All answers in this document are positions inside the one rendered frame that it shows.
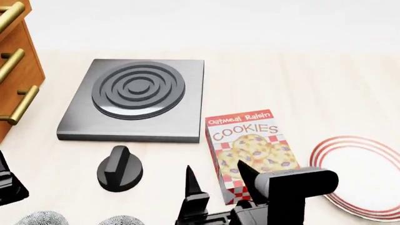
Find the black stove knob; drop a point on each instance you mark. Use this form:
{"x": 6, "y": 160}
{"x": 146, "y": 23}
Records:
{"x": 120, "y": 167}

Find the grey square stove burner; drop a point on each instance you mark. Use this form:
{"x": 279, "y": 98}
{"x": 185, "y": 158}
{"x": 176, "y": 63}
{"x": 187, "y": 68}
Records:
{"x": 131, "y": 112}

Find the oatmeal raisin cookies box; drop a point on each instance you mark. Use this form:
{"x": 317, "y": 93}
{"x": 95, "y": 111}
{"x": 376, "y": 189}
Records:
{"x": 247, "y": 138}

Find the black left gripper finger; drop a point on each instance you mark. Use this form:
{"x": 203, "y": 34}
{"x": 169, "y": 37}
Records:
{"x": 3, "y": 164}

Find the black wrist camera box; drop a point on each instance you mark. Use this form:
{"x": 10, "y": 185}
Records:
{"x": 300, "y": 187}

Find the wooden drawer cabinet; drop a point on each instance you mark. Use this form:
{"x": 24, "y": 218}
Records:
{"x": 22, "y": 68}

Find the grey patterned bowl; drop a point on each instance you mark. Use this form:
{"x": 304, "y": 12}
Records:
{"x": 42, "y": 219}
{"x": 122, "y": 221}

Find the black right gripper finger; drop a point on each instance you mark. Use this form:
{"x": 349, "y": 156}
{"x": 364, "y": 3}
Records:
{"x": 250, "y": 180}
{"x": 193, "y": 201}

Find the white plate with red rings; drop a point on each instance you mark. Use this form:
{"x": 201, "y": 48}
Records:
{"x": 362, "y": 168}

